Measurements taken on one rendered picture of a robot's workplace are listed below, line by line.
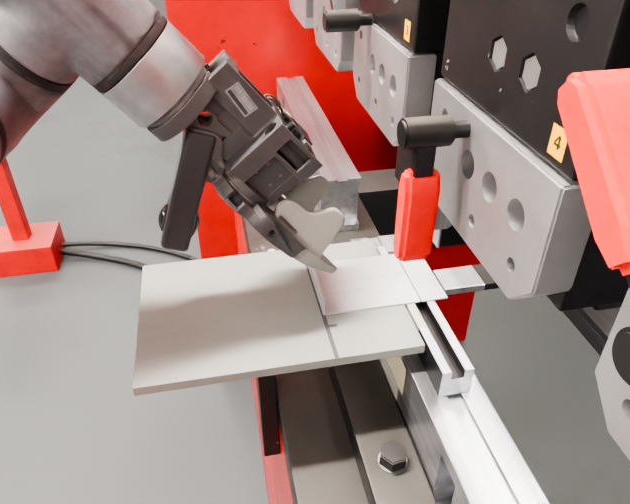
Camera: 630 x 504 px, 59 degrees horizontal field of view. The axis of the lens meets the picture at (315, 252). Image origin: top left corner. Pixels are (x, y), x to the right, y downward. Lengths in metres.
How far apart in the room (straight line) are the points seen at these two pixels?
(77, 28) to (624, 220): 0.35
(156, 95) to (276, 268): 0.26
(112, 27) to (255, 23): 0.91
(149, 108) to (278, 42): 0.92
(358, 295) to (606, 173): 0.42
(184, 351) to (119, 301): 1.72
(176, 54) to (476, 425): 0.39
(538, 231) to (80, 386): 1.79
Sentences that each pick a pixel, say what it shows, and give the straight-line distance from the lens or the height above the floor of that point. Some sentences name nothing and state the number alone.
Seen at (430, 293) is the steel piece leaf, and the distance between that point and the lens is 0.59.
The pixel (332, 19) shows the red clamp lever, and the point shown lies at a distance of 0.51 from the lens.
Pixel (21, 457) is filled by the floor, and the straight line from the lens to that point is 1.86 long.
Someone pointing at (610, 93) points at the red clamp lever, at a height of 1.31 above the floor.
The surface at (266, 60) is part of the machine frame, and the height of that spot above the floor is 0.99.
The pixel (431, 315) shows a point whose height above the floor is 0.99.
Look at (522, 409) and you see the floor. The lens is 1.88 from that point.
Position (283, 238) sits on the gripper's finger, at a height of 1.10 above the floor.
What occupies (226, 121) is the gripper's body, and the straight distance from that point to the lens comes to 0.47.
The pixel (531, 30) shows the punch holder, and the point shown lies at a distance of 0.29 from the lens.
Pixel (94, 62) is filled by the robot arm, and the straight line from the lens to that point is 0.44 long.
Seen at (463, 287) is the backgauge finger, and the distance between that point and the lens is 0.60.
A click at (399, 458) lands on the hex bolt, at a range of 0.55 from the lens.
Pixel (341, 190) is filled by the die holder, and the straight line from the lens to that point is 0.89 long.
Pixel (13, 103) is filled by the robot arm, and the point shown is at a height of 1.23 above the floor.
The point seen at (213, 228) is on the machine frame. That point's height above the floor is 0.56.
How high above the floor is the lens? 1.37
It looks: 35 degrees down
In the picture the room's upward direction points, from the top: straight up
